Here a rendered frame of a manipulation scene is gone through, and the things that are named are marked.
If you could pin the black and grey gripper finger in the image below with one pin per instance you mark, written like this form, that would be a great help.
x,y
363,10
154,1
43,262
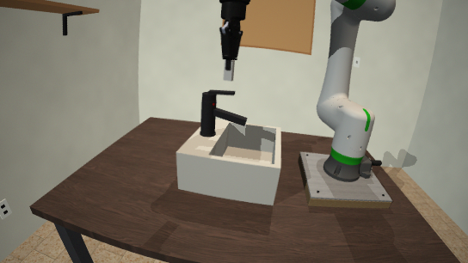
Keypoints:
x,y
236,46
227,44

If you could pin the white square basin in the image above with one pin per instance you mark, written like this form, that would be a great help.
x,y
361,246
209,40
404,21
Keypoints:
x,y
230,165

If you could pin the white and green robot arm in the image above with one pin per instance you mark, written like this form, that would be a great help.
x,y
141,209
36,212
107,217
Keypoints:
x,y
352,123

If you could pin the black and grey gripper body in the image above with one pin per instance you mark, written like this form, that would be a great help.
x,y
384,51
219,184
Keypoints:
x,y
233,12

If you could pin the black mixer tap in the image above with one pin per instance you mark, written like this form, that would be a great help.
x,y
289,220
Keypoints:
x,y
209,112

